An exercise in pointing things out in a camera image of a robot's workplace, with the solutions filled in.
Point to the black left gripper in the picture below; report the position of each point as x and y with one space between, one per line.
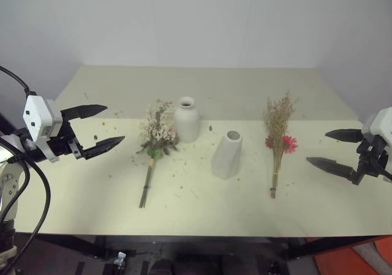
62 143

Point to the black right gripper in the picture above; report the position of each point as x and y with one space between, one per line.
372 161

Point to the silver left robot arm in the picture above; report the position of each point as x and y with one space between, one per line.
9 183

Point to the white bottle-shaped ceramic vase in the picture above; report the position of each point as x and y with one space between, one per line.
186 122

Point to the white faceted ceramic vase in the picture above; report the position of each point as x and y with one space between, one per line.
228 158

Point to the white and green dried bouquet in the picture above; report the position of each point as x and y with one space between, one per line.
157 128

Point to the beige bouquet with pink daisies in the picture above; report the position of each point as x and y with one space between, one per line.
278 122

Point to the orange panel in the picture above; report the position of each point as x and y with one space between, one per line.
337 261

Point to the small silver metal clamp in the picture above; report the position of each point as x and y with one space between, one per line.
120 258

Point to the dark rounded shape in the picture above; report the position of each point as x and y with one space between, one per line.
162 267

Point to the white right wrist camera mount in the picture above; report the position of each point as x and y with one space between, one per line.
381 125

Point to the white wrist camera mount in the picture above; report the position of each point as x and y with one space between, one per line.
36 119
381 125

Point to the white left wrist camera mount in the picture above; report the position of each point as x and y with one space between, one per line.
36 119

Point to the black metal table frame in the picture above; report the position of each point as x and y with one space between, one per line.
190 241

